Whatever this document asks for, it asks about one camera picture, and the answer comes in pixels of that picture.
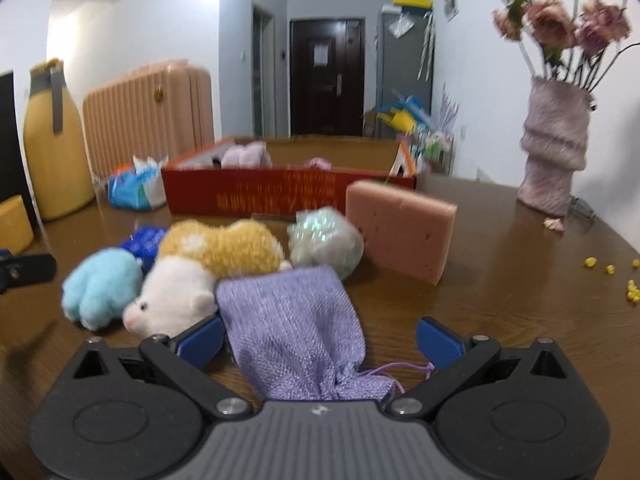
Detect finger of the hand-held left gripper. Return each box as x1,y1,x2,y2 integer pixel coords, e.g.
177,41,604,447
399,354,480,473
0,254,57,293

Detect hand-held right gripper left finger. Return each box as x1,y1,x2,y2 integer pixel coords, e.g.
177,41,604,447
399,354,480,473
65,316,253,422

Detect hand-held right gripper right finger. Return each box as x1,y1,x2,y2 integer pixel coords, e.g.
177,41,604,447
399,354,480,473
387,316,576,422

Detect light blue plush toy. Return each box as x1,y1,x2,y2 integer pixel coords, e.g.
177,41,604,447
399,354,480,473
61,247,145,332

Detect white and yellow plush hamster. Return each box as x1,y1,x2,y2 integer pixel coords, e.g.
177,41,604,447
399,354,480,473
122,218,293,338

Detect purple knit drawstring pouch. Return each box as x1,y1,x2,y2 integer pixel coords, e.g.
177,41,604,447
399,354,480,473
215,266,436,402

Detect blue patterned packet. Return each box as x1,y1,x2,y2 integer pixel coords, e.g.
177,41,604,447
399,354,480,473
119,226,170,273

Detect pink sponge block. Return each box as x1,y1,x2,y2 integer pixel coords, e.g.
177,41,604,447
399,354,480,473
345,179,458,286

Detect iridescent mesh bath ball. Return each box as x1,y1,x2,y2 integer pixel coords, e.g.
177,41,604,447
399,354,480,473
286,207,365,281

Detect red cardboard box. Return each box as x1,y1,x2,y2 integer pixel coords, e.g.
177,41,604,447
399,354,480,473
161,136,417,216

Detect lavender fluffy headband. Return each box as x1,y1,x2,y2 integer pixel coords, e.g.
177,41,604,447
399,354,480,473
220,141,273,170

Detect yellow mug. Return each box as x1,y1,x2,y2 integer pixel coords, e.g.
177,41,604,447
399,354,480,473
0,195,35,256

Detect yellow thermos jug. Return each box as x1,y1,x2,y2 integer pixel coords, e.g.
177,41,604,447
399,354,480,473
22,58,96,222

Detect black paper bag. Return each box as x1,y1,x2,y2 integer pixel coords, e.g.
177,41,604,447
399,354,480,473
0,70,40,233

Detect blue tissue pack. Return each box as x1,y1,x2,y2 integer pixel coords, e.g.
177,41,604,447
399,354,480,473
107,155,168,211

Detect scattered yellow flower bits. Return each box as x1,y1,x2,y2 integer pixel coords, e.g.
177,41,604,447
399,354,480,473
584,256,640,306

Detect pink ribbed suitcase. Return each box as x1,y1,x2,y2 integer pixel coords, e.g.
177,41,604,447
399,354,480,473
82,59,216,178

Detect black eyeglasses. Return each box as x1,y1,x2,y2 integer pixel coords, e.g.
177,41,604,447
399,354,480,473
567,195,597,223

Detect rolling cart with bottles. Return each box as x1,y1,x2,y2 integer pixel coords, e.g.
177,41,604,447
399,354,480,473
400,127,453,176

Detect pink textured vase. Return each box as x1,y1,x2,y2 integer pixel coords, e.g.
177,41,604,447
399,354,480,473
516,76,593,218

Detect yellow plastic toy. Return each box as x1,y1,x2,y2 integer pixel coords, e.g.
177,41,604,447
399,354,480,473
376,107,418,131

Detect grey refrigerator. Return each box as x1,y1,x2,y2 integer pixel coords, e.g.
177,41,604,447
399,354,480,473
375,4,435,126

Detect grey interior door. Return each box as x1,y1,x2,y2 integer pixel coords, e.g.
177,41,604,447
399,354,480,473
251,4,277,138

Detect dark brown entrance door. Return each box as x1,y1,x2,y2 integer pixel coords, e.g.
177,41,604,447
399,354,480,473
289,18,366,137

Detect hanging folded umbrella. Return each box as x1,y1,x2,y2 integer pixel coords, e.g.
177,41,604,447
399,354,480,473
417,12,436,81

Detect clear plastic bag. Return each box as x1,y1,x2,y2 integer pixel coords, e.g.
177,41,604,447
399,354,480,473
387,10,416,40

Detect dried pink roses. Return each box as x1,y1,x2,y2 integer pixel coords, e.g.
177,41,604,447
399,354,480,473
420,0,640,93

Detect lavender flower wall decor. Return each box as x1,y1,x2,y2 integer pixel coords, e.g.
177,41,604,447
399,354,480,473
437,82,461,133

